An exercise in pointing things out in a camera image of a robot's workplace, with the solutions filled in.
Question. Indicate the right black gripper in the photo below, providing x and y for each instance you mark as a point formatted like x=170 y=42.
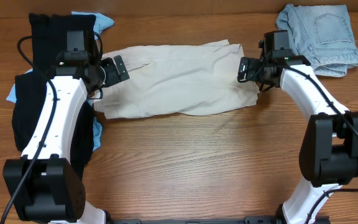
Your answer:
x=245 y=70

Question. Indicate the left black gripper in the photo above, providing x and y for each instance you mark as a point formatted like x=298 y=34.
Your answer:
x=114 y=72

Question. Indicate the beige shorts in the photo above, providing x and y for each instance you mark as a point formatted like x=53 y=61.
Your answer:
x=196 y=80

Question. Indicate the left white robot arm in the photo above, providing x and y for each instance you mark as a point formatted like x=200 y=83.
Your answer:
x=43 y=184

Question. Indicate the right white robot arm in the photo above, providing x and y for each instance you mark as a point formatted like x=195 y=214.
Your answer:
x=328 y=157

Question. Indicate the black garment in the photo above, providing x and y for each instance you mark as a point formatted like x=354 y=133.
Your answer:
x=49 y=37

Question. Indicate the folded blue jeans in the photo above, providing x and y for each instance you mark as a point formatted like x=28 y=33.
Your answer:
x=323 y=34

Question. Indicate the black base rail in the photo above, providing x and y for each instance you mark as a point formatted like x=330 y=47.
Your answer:
x=191 y=221

